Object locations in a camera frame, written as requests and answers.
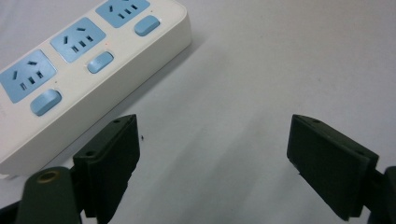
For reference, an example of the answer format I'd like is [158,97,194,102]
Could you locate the white power strip blue sockets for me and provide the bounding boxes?
[0,0,192,176]

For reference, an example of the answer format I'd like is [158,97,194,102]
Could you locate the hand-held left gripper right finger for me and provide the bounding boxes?
[286,114,380,222]

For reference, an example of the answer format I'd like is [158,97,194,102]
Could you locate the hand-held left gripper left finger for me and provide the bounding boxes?
[72,114,141,224]

